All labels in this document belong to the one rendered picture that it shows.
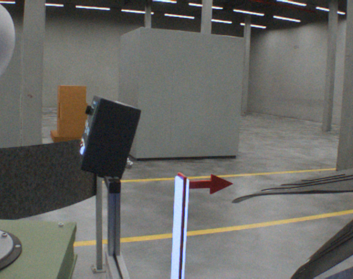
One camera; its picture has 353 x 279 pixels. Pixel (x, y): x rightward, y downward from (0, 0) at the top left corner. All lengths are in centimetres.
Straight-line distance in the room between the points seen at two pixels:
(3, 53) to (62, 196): 180
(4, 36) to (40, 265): 37
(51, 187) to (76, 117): 626
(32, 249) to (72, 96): 785
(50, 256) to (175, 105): 623
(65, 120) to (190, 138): 288
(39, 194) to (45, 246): 158
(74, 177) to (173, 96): 454
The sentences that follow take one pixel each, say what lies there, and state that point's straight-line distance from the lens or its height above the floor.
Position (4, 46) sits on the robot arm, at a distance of 67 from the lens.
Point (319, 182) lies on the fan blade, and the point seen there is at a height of 118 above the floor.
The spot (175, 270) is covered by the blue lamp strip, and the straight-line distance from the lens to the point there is 48.
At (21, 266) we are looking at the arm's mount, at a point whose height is 101.
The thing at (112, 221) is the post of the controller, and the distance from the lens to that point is 100.
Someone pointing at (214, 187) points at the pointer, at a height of 118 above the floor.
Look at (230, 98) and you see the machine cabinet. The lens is 729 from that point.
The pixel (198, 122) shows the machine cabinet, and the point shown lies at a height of 67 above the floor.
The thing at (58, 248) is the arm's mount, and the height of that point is 101.
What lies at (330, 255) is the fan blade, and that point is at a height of 100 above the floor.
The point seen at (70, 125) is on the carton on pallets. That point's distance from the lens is 855.
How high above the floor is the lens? 129
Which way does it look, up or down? 8 degrees down
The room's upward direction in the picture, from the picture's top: 3 degrees clockwise
